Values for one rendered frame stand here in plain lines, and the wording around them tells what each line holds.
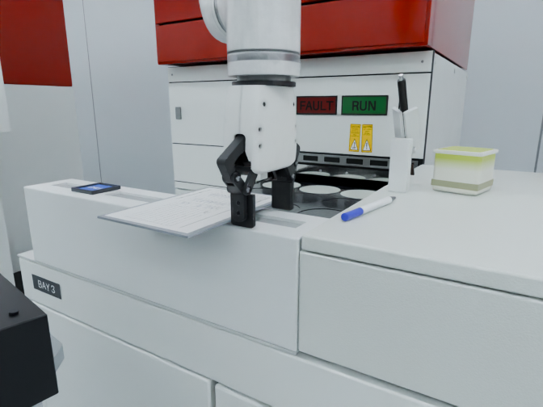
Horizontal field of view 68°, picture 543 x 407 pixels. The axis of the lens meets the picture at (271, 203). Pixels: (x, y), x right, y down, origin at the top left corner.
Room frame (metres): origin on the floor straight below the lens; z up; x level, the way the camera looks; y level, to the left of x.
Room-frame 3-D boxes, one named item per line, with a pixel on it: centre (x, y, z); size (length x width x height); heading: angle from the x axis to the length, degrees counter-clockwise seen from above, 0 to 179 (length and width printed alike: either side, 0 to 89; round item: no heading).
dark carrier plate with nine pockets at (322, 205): (0.87, -0.06, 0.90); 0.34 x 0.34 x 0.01; 59
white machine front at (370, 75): (1.16, -0.01, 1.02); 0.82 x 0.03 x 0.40; 59
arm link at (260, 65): (0.49, 0.01, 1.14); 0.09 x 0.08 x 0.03; 149
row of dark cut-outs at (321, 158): (1.06, -0.16, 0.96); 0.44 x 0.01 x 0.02; 59
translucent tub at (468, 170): (0.64, -0.31, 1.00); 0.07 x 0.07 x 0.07; 45
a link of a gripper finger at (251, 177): (0.46, 0.03, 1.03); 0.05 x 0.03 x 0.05; 149
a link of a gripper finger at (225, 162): (0.45, 0.03, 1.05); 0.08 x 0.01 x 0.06; 149
